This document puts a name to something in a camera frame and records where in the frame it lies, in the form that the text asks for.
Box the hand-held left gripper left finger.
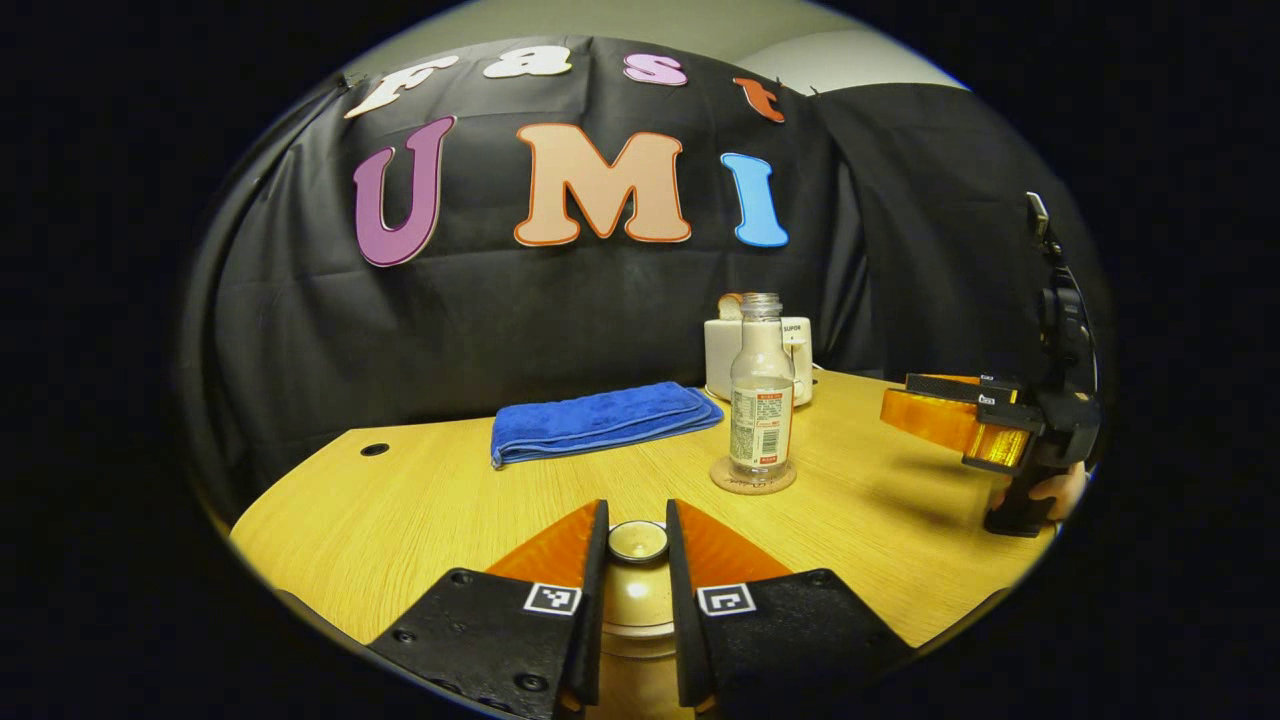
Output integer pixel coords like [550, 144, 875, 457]
[365, 498, 611, 720]

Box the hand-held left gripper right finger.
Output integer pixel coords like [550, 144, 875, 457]
[665, 498, 916, 716]

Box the yellow teacup lid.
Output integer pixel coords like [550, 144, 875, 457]
[600, 520, 676, 633]

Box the round brown coaster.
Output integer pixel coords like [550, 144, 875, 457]
[709, 456, 798, 496]

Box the clear glass water bottle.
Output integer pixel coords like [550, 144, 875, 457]
[729, 292, 797, 483]

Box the folded blue towel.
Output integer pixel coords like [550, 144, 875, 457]
[490, 381, 725, 470]

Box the white toaster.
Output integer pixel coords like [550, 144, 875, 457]
[704, 316, 814, 407]

